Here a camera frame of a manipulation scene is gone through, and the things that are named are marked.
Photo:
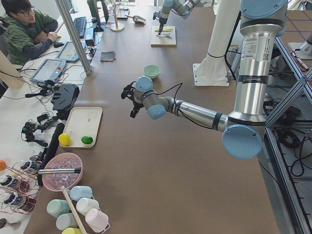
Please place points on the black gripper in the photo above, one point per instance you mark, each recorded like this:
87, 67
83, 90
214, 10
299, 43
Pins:
161, 23
137, 105

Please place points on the white ceramic spoon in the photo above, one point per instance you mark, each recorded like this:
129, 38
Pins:
164, 35

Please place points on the pale green bowl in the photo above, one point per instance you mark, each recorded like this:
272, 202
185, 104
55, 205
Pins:
152, 71

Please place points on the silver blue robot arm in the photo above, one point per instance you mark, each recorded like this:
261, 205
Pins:
260, 22
182, 10

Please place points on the pink bowl of ice cubes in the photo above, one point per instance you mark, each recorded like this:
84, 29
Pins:
54, 182

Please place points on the yellow plastic knife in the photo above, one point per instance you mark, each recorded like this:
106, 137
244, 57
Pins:
164, 29

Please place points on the bamboo cutting board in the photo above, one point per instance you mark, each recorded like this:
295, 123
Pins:
160, 41

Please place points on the metal scoop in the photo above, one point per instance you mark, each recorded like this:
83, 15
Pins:
137, 19

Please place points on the wooden mug tree stand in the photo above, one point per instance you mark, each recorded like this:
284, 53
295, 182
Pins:
116, 26

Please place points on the grey folded cloth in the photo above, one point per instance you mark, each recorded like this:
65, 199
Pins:
107, 56

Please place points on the cream plastic tray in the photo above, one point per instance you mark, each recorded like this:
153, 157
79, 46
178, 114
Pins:
82, 121

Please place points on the green lime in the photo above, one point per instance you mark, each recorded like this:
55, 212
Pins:
87, 140

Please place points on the yellow lemon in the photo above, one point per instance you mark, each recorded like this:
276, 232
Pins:
64, 140

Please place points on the teach pendant far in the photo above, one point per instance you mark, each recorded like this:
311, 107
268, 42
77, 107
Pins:
68, 53

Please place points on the teach pendant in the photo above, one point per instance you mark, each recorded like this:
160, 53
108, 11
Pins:
68, 53
50, 69

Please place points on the black keyboard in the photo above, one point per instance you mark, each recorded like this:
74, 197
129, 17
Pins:
79, 24

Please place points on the teach pendant near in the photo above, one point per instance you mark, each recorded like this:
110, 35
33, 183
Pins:
50, 69

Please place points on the light blue cup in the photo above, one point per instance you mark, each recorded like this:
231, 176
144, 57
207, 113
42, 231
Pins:
78, 192

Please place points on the white cup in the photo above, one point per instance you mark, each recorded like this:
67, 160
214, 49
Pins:
85, 204

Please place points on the pink cup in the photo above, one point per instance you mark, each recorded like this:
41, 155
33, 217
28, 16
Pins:
97, 220

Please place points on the person in green shirt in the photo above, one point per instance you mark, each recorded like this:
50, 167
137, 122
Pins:
30, 32

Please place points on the pale blue green cup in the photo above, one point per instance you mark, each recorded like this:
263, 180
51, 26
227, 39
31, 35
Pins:
65, 221

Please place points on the yellow cup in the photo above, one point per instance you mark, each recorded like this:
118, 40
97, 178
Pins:
71, 230

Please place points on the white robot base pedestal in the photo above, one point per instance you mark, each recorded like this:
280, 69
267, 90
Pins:
212, 70

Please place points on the aluminium frame post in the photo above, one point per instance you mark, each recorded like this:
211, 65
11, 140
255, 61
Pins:
66, 16

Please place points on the wooden spoon handle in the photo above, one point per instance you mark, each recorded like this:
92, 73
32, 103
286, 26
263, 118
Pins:
72, 208

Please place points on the copper wire bottle rack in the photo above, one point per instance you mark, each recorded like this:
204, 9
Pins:
22, 184

